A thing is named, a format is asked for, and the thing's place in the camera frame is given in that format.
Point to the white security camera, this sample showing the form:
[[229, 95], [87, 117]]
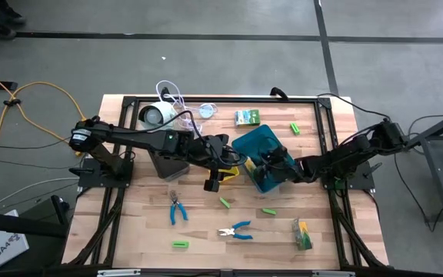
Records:
[[156, 115]]

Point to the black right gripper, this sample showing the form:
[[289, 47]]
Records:
[[285, 169]]

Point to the yellow slotted plastic basket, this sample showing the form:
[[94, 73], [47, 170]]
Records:
[[233, 175]]

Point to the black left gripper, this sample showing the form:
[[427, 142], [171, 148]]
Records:
[[214, 152]]

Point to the green eraser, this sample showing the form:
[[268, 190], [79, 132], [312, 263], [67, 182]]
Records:
[[224, 202], [268, 211], [294, 128], [180, 244]]

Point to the dark grey translucent bin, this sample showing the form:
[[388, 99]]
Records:
[[171, 169]]

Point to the teal plastic bin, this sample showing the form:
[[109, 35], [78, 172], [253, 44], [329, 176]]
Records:
[[252, 142]]

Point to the silver frame bracket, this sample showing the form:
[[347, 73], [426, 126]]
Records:
[[118, 272], [333, 273]]

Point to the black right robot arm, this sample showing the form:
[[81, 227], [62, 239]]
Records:
[[360, 148]]

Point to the black cart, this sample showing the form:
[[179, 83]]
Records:
[[14, 225]]

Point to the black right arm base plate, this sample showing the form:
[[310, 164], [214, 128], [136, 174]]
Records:
[[364, 181]]

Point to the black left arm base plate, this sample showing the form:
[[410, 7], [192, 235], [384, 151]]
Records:
[[90, 177]]

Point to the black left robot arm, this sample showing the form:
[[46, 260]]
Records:
[[137, 138]]

